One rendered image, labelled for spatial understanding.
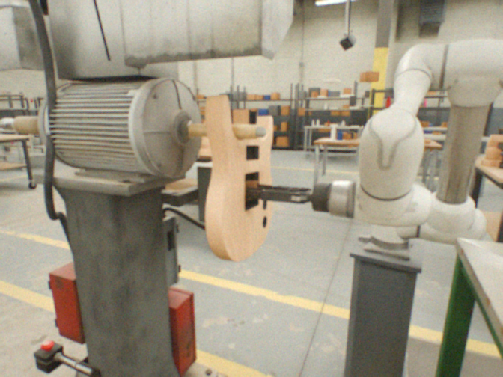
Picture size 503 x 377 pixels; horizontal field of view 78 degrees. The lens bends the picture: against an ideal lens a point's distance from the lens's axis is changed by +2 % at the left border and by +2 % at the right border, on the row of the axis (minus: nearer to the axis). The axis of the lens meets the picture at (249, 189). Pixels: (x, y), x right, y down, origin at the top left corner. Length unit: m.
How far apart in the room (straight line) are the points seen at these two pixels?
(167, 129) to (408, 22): 11.42
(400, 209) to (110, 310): 0.84
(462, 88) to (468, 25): 10.94
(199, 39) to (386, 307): 1.28
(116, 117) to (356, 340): 1.38
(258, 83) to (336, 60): 2.95
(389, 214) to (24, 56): 0.95
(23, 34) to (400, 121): 0.90
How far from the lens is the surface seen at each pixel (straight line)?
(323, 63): 12.00
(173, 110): 0.80
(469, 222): 1.40
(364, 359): 1.71
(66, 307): 1.22
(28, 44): 1.03
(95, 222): 0.96
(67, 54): 0.98
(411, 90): 1.03
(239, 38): 0.58
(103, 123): 0.84
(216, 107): 0.69
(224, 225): 0.71
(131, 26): 0.72
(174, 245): 1.18
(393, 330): 1.58
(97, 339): 1.19
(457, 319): 1.17
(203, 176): 1.04
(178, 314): 1.22
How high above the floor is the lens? 1.29
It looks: 14 degrees down
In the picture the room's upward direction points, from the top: straight up
